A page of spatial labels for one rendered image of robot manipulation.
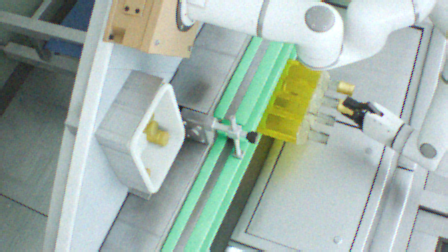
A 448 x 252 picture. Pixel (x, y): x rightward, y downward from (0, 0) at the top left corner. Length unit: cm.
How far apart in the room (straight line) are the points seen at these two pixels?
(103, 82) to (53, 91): 78
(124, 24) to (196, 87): 38
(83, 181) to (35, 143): 66
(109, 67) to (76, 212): 31
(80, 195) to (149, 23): 39
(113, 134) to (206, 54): 41
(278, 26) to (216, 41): 42
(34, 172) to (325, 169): 86
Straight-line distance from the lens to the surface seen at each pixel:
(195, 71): 143
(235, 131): 131
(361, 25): 111
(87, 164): 118
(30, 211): 172
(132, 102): 119
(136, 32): 107
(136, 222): 136
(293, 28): 108
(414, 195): 161
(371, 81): 180
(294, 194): 155
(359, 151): 162
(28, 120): 189
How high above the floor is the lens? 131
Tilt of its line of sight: 17 degrees down
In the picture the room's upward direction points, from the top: 107 degrees clockwise
